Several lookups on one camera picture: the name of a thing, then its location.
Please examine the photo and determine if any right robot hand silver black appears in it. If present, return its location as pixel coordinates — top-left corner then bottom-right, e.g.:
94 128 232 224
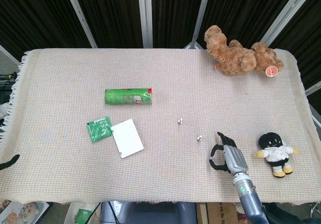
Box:
209 131 249 177

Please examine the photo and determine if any black-headed plush doll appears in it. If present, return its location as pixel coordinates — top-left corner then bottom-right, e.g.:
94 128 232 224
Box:
253 131 300 178

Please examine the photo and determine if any green chip can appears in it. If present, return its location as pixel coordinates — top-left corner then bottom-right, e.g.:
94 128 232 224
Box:
104 87 153 106

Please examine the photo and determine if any illustrated picture book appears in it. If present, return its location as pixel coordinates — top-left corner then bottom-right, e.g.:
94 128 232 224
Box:
0 200 50 224

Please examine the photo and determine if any green foil sachet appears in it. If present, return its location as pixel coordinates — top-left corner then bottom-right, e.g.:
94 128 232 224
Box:
75 208 93 224
86 116 113 143

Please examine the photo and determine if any brown teddy bear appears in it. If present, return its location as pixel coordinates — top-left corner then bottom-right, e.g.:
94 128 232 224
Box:
203 25 285 78

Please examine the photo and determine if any beige woven tablecloth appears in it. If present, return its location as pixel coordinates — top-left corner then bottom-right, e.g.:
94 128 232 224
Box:
0 48 321 206

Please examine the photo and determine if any white plastic cover plate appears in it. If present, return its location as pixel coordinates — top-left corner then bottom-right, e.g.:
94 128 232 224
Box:
110 118 145 159

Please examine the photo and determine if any brown cardboard box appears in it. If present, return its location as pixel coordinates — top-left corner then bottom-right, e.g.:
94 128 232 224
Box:
197 202 241 224

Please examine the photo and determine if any left robot hand black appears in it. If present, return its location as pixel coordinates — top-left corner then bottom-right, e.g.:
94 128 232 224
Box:
0 154 21 171

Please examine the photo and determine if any black base cable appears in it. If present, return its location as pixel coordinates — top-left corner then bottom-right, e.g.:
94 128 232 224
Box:
107 201 120 224

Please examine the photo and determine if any white partition frame post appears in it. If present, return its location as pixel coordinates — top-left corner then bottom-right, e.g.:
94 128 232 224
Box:
62 0 98 48
184 0 213 49
260 0 315 48
304 82 321 96
0 44 21 66
137 0 153 48

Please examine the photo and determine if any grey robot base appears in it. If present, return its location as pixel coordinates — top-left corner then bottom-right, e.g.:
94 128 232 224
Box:
100 200 198 224

